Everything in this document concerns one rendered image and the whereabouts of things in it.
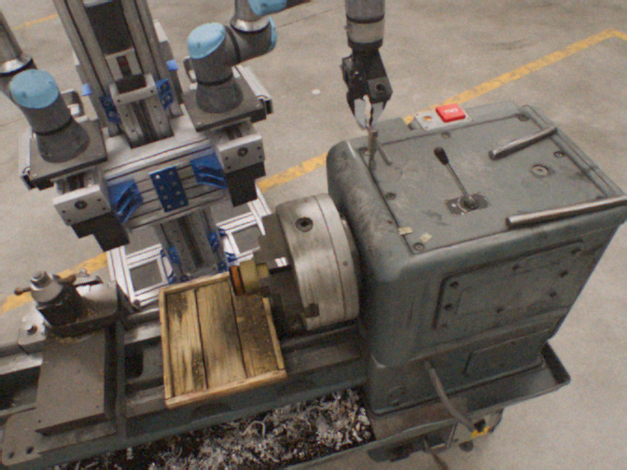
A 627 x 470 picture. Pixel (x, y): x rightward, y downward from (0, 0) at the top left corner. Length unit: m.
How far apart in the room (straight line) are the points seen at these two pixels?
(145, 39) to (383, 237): 1.00
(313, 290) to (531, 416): 1.42
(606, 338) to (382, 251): 1.72
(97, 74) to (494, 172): 1.20
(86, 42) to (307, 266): 0.98
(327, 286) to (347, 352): 0.30
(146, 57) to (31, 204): 2.05
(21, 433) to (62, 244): 1.88
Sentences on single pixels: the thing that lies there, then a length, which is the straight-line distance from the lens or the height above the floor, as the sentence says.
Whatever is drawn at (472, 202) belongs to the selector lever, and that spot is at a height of 1.26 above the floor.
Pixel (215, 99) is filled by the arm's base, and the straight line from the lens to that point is 1.56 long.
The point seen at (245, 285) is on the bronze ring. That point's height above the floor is 1.10.
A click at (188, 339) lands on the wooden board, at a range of 1.36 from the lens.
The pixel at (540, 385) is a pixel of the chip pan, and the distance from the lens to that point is 1.71.
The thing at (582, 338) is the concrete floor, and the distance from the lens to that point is 2.53.
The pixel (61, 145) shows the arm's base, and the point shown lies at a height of 1.21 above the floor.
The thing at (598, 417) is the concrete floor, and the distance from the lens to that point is 2.37.
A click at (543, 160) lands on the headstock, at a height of 1.25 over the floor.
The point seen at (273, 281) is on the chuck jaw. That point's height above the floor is 1.11.
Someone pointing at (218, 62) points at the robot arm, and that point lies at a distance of 1.52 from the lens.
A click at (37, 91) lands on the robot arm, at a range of 1.51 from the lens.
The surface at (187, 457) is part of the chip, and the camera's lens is 1.61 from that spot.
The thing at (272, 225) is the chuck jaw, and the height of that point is 1.18.
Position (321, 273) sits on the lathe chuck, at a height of 1.18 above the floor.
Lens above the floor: 2.01
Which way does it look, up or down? 48 degrees down
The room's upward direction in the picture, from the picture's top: 6 degrees counter-clockwise
